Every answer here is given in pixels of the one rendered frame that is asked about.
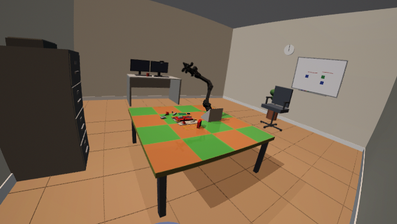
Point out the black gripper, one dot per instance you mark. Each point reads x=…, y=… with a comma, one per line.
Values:
x=186, y=66

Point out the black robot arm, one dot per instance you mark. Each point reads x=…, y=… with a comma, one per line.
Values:
x=197, y=75

